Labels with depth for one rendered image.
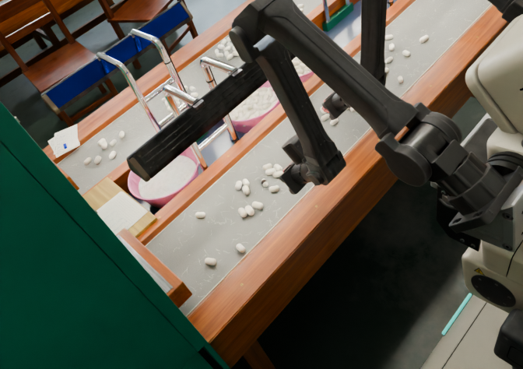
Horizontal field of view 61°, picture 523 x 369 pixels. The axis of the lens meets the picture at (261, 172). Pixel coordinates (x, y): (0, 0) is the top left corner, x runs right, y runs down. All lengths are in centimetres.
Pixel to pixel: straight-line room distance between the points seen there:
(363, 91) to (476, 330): 108
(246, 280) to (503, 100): 77
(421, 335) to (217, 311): 97
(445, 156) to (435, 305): 131
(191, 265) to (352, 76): 81
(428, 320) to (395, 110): 132
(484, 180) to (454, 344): 96
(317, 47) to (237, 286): 70
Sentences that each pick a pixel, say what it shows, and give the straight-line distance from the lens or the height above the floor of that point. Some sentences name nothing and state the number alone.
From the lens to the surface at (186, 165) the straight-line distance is 166.
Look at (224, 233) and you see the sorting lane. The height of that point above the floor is 74.
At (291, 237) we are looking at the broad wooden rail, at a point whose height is 77.
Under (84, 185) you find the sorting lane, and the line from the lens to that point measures 181.
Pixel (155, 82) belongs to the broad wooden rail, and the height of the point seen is 77.
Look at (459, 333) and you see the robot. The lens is 165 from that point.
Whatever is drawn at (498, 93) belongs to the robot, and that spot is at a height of 130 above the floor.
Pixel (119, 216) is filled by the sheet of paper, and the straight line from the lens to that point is 155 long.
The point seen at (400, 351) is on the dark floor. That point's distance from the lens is 192.
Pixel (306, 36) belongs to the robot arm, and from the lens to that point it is 78.
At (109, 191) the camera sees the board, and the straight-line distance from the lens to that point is 166.
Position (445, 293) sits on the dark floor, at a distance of 202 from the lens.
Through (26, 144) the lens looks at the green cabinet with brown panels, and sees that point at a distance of 64.
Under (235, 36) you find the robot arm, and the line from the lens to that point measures 86.
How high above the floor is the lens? 180
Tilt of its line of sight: 45 degrees down
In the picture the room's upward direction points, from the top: 21 degrees counter-clockwise
